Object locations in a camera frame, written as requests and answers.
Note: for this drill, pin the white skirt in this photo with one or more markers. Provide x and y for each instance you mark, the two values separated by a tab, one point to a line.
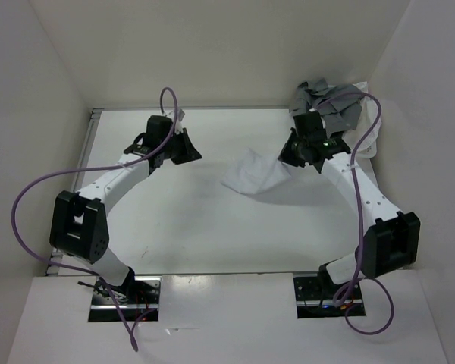
368	147
254	173

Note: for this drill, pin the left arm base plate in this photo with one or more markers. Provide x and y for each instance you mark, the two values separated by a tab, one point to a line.
145	306

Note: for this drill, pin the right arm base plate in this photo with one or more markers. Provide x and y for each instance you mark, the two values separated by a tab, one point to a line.
314	298

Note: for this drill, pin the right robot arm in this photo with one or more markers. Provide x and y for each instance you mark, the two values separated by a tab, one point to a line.
388	237

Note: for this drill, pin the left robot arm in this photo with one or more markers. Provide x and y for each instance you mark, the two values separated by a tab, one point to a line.
79	223

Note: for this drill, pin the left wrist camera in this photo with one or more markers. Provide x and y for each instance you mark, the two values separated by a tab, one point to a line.
180	117

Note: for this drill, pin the grey skirt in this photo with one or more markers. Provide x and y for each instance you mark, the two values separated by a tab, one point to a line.
339	106

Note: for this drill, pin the white skirt in pile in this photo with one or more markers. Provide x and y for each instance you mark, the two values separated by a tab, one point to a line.
368	147

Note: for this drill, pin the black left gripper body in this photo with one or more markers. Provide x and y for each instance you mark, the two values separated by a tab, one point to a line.
172	149

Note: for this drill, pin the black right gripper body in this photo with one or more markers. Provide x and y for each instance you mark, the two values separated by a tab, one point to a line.
300	143

